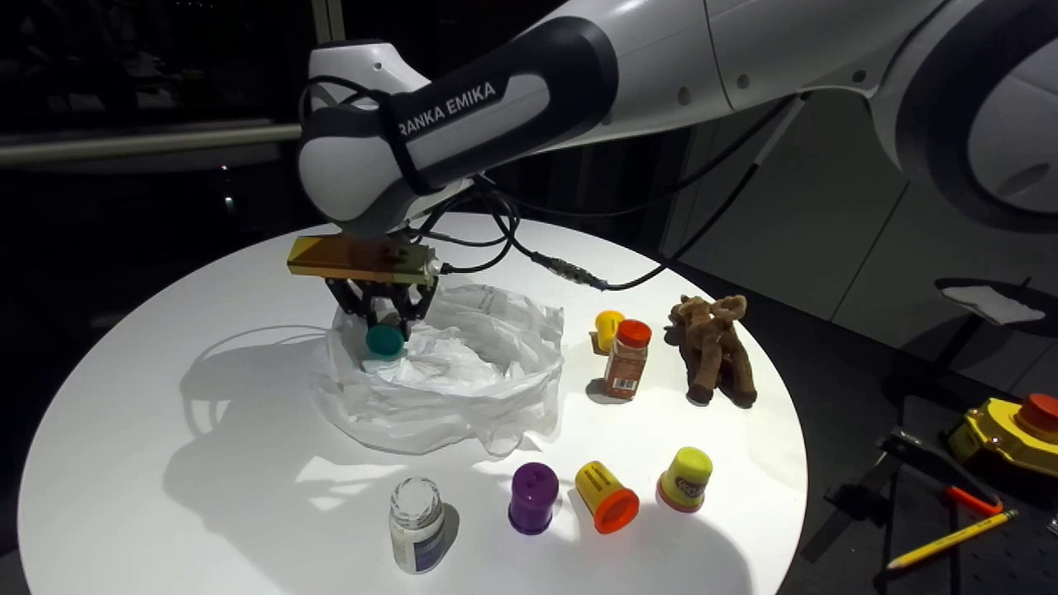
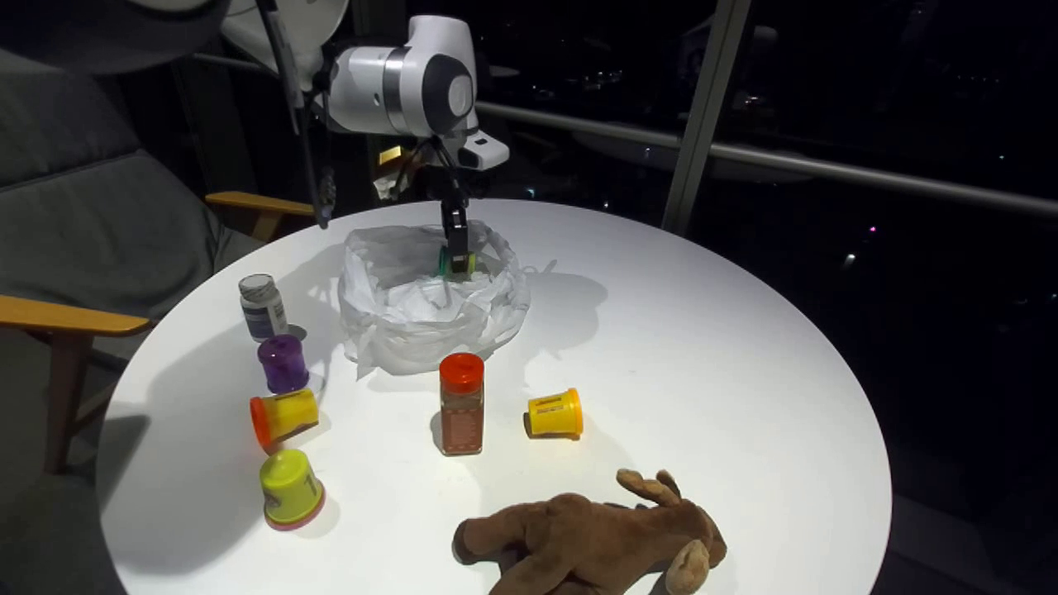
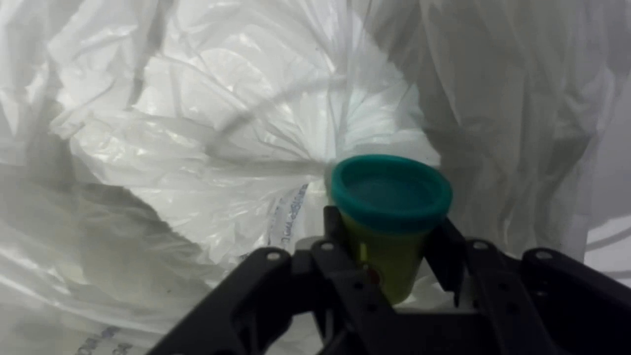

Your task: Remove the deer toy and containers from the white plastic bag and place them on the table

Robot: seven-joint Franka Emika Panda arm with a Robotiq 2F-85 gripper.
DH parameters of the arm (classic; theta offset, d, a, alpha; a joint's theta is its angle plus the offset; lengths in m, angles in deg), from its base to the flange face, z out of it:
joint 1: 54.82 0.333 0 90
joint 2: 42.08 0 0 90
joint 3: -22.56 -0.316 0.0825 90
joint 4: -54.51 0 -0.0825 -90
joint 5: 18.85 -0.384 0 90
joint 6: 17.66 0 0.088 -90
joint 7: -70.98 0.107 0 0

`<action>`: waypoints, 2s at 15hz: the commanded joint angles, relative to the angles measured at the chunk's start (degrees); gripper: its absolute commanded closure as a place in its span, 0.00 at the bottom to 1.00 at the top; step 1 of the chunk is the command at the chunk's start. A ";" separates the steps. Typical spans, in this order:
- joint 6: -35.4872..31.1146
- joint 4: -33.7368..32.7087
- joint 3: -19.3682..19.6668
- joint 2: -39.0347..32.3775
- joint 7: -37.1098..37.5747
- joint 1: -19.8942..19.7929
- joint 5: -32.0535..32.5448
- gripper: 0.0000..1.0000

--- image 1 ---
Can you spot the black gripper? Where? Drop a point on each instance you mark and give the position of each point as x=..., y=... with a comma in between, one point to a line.
x=384, y=284

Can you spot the small teal container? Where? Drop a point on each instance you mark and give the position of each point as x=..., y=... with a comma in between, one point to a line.
x=384, y=337

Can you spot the small purple container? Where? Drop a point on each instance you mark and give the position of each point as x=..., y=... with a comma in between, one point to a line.
x=532, y=498

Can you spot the red-lid spice jar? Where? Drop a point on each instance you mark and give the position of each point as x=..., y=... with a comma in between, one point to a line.
x=629, y=359

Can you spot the orange-lid yellow container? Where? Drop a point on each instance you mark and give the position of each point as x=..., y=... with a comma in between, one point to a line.
x=607, y=499

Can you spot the brown deer plush toy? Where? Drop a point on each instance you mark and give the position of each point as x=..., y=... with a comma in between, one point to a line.
x=717, y=349

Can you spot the yellow-green lid container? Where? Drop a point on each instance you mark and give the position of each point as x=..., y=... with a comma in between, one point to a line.
x=687, y=482

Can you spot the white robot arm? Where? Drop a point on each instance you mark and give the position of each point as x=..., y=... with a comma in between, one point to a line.
x=661, y=76

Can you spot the white plastic bag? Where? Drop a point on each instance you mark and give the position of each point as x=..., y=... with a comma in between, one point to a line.
x=463, y=375

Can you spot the metal window railing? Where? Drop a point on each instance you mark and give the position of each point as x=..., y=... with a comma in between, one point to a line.
x=111, y=143

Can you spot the yellow pencil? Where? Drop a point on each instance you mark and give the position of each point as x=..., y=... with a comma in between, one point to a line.
x=947, y=540

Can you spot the white paper sheet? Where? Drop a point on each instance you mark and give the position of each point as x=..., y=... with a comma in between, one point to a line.
x=992, y=301

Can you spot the yellow emergency stop button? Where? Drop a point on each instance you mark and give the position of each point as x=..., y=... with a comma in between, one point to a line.
x=1009, y=431

